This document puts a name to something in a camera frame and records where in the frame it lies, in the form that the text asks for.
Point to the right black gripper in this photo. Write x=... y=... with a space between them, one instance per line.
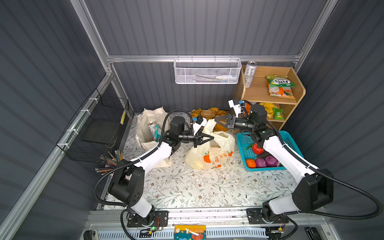
x=230 y=124

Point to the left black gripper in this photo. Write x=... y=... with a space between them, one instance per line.
x=198 y=137

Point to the teal snack packet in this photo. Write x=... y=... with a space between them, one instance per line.
x=157 y=134

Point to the cream canvas tote bag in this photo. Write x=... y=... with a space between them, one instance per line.
x=148 y=129

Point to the yellow translucent plastic bag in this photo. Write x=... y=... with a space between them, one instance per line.
x=213 y=154

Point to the white Monster energy can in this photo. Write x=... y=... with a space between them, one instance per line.
x=153 y=127

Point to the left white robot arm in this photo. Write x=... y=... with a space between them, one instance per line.
x=127 y=183

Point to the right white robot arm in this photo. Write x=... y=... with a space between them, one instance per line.
x=313 y=190

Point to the teal plastic basket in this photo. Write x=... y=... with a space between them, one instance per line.
x=244 y=141

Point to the yellow snack packet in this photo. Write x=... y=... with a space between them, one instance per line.
x=269 y=107

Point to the small green snack packet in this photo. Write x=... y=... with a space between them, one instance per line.
x=278 y=114

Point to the red toy tomato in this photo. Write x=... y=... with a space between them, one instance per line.
x=256 y=149

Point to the croissant bread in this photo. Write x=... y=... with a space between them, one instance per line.
x=196 y=113

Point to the wooden shelf unit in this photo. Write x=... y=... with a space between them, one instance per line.
x=258 y=92

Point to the sugared round bun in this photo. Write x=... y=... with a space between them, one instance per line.
x=208 y=114

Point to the orange toy pumpkin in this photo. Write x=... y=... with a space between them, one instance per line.
x=251 y=163

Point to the purple toy onion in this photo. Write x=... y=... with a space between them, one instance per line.
x=271 y=161

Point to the orange snack bag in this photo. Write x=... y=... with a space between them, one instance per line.
x=281 y=92

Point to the green snack bag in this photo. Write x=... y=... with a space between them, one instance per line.
x=279 y=81

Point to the toothpaste tube in basket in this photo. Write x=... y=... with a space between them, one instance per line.
x=222 y=78

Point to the rear silver drink can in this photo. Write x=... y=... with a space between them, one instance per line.
x=249 y=72

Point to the bundle of pencils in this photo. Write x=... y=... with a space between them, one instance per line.
x=110 y=161

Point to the colourful box at front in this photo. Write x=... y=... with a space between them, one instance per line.
x=190 y=232

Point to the white wire wall basket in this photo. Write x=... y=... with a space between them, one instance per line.
x=186 y=69

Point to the black wire wall basket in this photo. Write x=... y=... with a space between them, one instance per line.
x=99 y=127

